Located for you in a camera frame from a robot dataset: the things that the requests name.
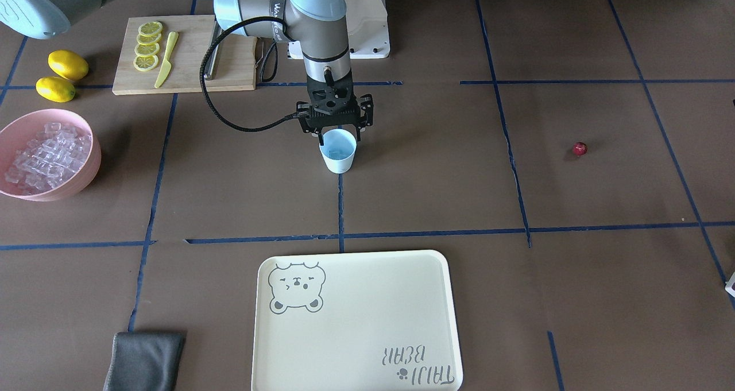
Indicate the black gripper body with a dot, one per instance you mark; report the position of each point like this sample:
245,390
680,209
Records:
366,108

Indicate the red strawberry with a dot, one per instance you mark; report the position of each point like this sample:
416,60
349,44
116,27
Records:
580,149

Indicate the folded grey cloth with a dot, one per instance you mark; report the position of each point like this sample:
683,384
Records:
144,361

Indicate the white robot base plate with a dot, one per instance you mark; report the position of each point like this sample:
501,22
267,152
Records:
366,23

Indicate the whole lemon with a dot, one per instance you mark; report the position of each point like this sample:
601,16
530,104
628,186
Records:
68,64
55,89

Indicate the lemon slice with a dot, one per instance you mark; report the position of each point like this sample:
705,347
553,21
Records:
145,63
151,28
148,39
147,50

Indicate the light blue plastic cup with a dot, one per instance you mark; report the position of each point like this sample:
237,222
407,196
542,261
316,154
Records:
338,148

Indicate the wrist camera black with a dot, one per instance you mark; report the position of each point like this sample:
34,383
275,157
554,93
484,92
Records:
358,113

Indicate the pile of clear ice cubes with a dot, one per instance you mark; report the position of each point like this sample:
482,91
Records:
50,159

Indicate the wooden cutting board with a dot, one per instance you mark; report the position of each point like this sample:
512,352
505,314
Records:
235,66

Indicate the metal handled knife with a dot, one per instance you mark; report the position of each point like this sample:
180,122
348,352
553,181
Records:
209,68

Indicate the lemon slice lower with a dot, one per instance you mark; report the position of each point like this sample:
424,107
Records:
147,50

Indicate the lemon slice upper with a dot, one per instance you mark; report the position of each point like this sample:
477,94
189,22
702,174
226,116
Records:
145,63

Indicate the pink bowl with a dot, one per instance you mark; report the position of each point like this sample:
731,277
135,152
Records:
17,133

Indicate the whole lemon lower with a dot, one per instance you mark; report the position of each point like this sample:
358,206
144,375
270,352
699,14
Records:
55,89

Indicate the yellow plastic knife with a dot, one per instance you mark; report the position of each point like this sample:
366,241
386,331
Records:
166,66

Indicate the whole lemon upper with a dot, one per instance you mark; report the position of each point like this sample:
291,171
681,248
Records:
68,64

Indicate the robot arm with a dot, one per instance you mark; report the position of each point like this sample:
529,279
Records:
319,26

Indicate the cream bear serving tray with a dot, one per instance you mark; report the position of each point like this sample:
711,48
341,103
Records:
356,321

